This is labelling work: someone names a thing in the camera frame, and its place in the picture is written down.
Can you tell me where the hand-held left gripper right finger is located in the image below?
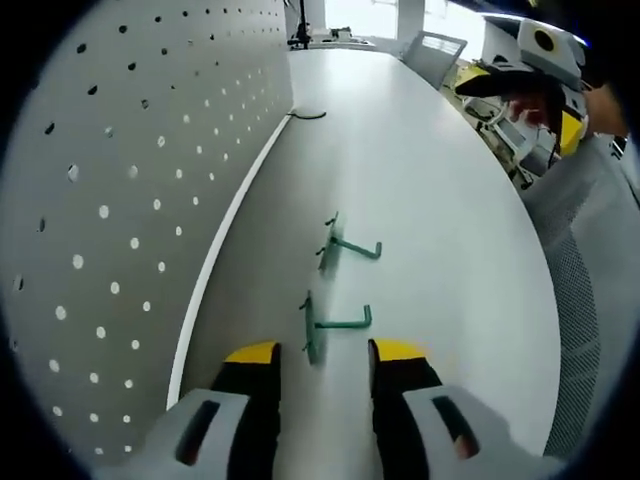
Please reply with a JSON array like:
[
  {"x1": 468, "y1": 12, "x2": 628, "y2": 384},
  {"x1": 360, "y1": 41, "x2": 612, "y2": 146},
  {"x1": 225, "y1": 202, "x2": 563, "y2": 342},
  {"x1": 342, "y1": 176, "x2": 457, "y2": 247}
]
[{"x1": 367, "y1": 338, "x2": 549, "y2": 480}]

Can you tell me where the person's right hand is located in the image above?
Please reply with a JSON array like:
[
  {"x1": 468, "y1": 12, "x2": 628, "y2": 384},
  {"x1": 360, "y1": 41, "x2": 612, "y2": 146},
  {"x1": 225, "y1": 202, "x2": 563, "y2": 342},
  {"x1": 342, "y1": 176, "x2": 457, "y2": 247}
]
[{"x1": 505, "y1": 82, "x2": 630, "y2": 139}]

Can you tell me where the white equipment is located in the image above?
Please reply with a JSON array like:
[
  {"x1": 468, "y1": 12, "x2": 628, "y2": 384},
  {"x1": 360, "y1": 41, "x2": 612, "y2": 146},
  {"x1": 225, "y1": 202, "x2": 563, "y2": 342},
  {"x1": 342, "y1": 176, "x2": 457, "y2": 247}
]
[{"x1": 462, "y1": 92, "x2": 556, "y2": 194}]

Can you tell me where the white perforated mounting plate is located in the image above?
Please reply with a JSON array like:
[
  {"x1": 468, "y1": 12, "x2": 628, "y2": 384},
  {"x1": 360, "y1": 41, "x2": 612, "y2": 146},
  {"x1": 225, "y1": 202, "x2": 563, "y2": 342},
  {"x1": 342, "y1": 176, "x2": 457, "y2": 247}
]
[{"x1": 2, "y1": 0, "x2": 295, "y2": 469}]

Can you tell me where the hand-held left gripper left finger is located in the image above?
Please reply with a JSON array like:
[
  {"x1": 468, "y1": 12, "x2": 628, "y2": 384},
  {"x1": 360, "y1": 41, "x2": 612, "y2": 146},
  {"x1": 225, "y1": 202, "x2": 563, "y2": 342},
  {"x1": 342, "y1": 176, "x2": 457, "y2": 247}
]
[{"x1": 124, "y1": 340, "x2": 282, "y2": 480}]

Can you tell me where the green hook assembly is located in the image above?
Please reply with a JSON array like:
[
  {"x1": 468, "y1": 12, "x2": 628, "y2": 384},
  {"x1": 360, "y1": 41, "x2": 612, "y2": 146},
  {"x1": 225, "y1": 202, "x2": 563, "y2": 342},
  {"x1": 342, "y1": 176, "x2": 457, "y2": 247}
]
[
  {"x1": 314, "y1": 210, "x2": 385, "y2": 274},
  {"x1": 298, "y1": 289, "x2": 374, "y2": 366}
]

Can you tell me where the black gripper strap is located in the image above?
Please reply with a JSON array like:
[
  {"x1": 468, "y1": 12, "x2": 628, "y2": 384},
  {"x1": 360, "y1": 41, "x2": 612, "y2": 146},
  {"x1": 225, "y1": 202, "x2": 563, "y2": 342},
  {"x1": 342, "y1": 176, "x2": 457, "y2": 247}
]
[{"x1": 543, "y1": 82, "x2": 566, "y2": 171}]

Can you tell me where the grey office chair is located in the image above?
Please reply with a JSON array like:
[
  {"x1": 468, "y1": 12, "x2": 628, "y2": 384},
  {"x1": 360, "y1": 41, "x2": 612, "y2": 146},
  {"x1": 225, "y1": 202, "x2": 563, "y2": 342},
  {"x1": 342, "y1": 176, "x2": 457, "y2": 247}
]
[{"x1": 402, "y1": 29, "x2": 470, "y2": 92}]

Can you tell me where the black tripod stand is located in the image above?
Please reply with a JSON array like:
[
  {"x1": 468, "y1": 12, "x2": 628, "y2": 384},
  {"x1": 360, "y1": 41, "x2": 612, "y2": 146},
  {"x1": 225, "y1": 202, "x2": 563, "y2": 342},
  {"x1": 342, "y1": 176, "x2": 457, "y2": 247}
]
[{"x1": 291, "y1": 0, "x2": 315, "y2": 50}]

